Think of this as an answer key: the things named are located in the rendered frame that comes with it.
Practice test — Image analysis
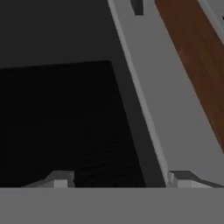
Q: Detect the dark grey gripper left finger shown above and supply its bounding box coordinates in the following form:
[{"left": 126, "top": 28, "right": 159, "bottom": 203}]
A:
[{"left": 22, "top": 170, "right": 75, "bottom": 188}]

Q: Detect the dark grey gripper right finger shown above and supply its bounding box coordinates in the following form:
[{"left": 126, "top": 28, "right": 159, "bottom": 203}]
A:
[{"left": 166, "top": 170, "right": 224, "bottom": 188}]

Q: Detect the black flat hob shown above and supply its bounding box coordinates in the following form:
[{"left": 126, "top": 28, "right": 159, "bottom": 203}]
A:
[{"left": 0, "top": 59, "right": 146, "bottom": 188}]

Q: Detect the grey cupboard front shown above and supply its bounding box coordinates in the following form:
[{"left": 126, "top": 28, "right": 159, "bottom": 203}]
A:
[{"left": 107, "top": 0, "right": 224, "bottom": 187}]

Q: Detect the dark cupboard handle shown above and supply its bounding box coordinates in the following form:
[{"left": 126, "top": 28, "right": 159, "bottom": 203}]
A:
[{"left": 129, "top": 0, "right": 145, "bottom": 17}]

